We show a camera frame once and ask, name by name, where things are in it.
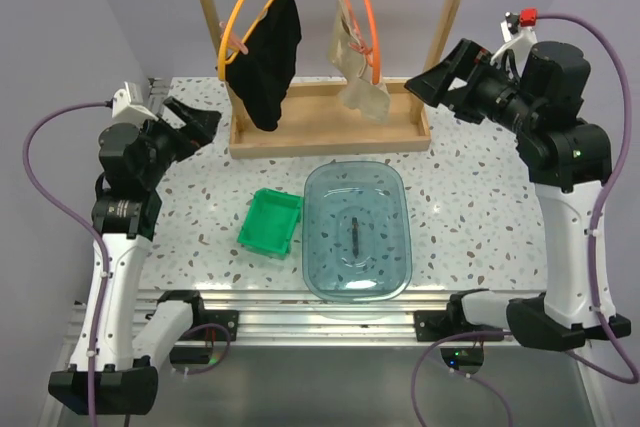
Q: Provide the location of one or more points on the beige underwear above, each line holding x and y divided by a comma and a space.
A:
373, 101

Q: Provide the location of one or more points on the black underwear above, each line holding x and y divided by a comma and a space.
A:
261, 77

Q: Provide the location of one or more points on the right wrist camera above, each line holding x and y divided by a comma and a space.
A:
517, 30

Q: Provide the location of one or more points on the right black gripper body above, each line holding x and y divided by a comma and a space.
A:
503, 102

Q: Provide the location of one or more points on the green plastic bin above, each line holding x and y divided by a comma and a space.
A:
270, 223

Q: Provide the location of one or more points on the wooden hanger rack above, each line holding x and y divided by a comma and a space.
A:
315, 122

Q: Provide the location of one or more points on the clear blue plastic container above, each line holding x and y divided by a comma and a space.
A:
356, 243

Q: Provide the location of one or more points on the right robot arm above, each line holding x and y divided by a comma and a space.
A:
568, 161

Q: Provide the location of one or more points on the orange plastic hanger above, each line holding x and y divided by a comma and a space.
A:
374, 61

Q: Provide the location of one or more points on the aluminium rail frame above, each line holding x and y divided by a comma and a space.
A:
474, 223

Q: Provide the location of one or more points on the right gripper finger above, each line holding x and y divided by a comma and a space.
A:
461, 101
430, 86

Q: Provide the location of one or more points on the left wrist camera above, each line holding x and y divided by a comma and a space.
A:
128, 106

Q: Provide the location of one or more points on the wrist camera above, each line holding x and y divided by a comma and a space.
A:
128, 106
517, 30

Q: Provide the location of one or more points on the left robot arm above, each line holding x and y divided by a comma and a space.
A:
113, 370

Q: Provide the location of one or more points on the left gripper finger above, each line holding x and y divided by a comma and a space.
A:
201, 126
179, 109

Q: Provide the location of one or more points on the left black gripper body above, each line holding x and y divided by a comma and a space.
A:
164, 143

